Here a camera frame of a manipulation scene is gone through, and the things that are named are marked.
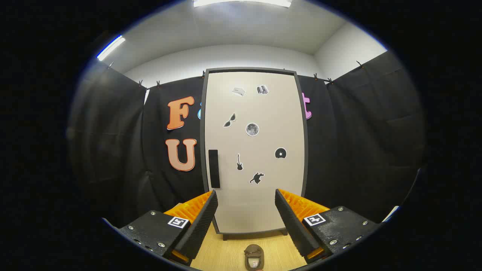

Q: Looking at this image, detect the black backdrop cloth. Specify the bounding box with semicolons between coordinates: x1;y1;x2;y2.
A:
68;51;426;226

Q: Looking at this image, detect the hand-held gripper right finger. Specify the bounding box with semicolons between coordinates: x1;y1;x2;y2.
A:
275;188;381;264

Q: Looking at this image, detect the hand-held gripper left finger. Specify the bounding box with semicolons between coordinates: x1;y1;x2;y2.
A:
119;189;219;268

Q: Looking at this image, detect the brown felt shoe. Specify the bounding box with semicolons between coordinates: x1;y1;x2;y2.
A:
244;244;265;271

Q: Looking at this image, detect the ceiling light panel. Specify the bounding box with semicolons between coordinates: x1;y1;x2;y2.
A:
193;0;293;8
97;35;126;61

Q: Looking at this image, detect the white shoe cabinet door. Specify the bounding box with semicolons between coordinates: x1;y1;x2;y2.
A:
204;72;305;234

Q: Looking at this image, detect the black door handle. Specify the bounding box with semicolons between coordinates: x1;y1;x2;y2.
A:
208;149;220;189

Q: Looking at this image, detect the dark grey shoe cabinet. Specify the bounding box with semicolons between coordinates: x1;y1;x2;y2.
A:
200;68;309;241

